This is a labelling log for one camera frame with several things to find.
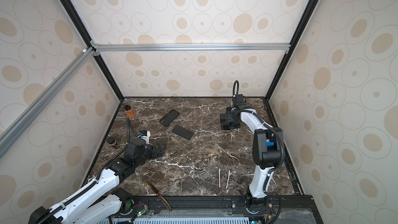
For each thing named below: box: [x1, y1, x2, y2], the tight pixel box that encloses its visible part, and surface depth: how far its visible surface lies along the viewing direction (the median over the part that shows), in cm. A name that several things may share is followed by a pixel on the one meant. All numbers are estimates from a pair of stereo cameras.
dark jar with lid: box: [106, 136, 117, 146], surface depth 88 cm
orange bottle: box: [124, 104, 137, 120], surface depth 105 cm
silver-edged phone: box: [171, 124, 196, 141], surface depth 103 cm
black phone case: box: [159, 108, 180, 127], surface depth 111 cm
